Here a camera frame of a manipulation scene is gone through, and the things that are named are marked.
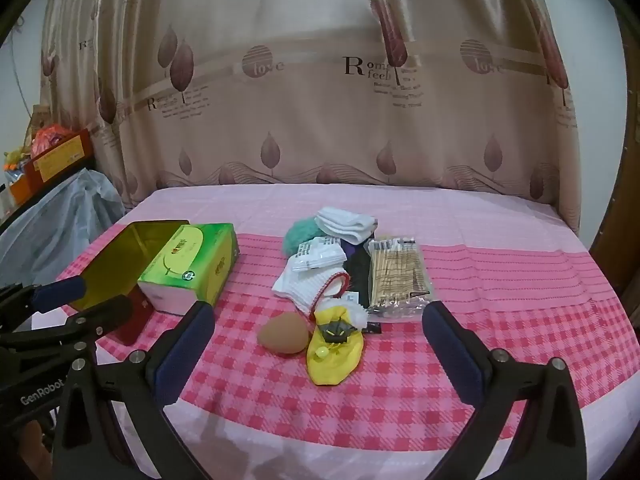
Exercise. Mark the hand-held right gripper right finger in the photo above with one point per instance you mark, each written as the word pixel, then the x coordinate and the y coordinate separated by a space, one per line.
pixel 450 355

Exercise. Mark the pink checked bed sheet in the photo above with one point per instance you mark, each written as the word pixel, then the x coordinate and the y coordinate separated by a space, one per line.
pixel 500 280

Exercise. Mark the beige leaf printed curtain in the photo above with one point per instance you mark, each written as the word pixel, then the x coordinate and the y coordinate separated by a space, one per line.
pixel 300 125

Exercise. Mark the orange cardboard box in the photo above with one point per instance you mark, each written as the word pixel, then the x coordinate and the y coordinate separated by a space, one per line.
pixel 60 152

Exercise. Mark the yellow sock with black bat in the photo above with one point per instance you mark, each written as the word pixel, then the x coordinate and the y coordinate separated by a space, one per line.
pixel 330 365

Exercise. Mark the green tissue box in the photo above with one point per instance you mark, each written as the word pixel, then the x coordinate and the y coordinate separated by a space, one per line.
pixel 185 265

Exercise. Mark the white socks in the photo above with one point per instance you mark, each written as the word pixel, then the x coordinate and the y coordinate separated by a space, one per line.
pixel 345 225

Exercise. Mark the grey plastic bag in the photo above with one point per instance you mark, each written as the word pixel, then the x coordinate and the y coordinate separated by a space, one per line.
pixel 60 215

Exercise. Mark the brown egg-shaped sponge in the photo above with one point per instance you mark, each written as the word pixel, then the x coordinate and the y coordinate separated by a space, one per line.
pixel 280 335

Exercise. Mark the teal fuzzy sock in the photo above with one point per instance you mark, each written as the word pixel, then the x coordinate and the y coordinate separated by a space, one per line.
pixel 300 237

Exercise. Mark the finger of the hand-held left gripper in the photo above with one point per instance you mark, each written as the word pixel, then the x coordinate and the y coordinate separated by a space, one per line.
pixel 107 312
pixel 57 292

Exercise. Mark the purple cloth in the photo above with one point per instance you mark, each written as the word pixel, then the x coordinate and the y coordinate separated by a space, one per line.
pixel 352 250

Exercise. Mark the black cloth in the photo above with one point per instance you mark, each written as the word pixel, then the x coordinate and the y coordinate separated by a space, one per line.
pixel 357 275

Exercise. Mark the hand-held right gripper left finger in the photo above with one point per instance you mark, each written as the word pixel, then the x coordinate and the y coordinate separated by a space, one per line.
pixel 185 355

